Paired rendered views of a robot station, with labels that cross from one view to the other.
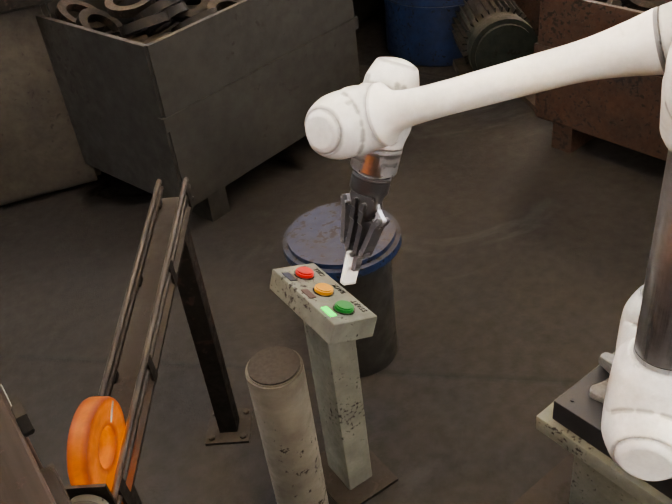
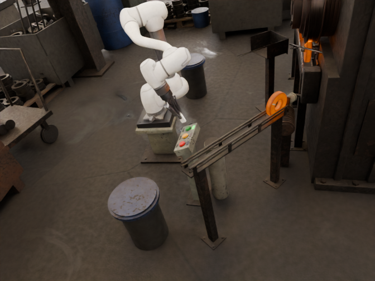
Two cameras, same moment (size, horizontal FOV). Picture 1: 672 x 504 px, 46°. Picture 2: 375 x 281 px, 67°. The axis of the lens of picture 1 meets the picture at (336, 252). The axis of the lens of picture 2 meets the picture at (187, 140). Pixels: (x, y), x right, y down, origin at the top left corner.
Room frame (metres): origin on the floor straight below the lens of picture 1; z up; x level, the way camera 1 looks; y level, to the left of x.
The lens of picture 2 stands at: (2.12, 1.14, 1.71)
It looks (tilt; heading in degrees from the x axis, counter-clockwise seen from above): 40 degrees down; 233
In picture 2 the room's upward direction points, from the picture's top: 13 degrees counter-clockwise
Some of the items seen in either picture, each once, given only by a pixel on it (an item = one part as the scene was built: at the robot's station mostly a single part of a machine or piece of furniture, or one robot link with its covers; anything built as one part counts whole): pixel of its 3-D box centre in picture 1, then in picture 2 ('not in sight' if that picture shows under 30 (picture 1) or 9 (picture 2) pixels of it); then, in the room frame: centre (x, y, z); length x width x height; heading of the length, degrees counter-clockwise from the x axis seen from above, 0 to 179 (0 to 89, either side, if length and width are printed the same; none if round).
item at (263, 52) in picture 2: not in sight; (268, 75); (0.03, -0.15, 0.36); 0.26 x 0.20 x 0.72; 65
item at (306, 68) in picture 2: not in sight; (310, 85); (0.52, 0.46, 0.68); 0.11 x 0.08 x 0.24; 120
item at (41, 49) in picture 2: not in sight; (51, 45); (0.74, -3.39, 0.43); 1.23 x 0.93 x 0.87; 28
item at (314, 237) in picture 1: (348, 293); (142, 216); (1.73, -0.02, 0.22); 0.32 x 0.32 x 0.43
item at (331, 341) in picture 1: (337, 388); (192, 168); (1.28, 0.04, 0.31); 0.24 x 0.16 x 0.62; 30
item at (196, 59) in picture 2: not in sight; (193, 77); (0.20, -1.00, 0.22); 0.32 x 0.32 x 0.43
